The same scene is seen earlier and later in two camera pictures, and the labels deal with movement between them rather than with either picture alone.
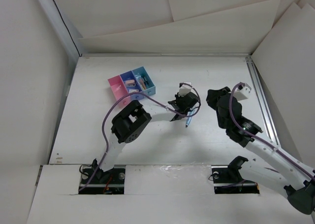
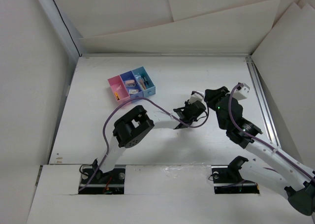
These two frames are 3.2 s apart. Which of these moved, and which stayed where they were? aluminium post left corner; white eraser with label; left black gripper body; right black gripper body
Moved: left black gripper body
Stayed: right black gripper body; white eraser with label; aluminium post left corner
